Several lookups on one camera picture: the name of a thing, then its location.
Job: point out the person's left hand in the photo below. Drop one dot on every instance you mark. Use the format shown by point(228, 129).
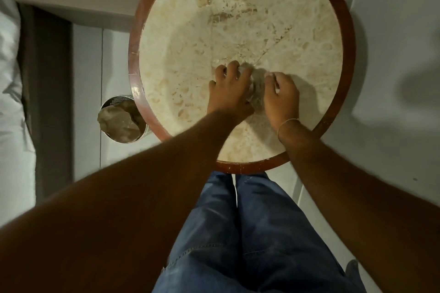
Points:
point(228, 97)

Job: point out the person's right hand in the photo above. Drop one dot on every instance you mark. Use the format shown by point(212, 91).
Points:
point(282, 104)

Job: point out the person's left middle finger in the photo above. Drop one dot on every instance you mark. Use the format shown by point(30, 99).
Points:
point(233, 69)

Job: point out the person's right fingers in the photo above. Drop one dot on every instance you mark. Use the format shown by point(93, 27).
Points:
point(276, 81)

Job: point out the person's left little finger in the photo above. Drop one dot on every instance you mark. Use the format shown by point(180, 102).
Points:
point(211, 86)

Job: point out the clear glass jar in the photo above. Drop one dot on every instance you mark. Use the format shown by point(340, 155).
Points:
point(257, 88)

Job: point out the person's right forearm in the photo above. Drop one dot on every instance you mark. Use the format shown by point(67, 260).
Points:
point(361, 207)

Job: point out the person's left forearm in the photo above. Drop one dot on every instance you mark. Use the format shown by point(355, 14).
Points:
point(120, 207)

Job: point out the round marble table wooden rim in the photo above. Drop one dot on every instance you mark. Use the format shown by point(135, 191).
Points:
point(240, 11)

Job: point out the metal mesh waste bin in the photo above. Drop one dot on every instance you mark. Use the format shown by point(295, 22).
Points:
point(118, 104)

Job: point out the plastic bin liner bag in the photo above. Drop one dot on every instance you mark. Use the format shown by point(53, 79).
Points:
point(118, 124)

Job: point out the blue jeans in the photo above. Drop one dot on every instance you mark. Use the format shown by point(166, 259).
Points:
point(261, 241)

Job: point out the dark shoe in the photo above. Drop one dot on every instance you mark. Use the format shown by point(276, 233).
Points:
point(353, 270)

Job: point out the white bed sheet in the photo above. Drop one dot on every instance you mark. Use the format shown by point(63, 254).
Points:
point(12, 131)

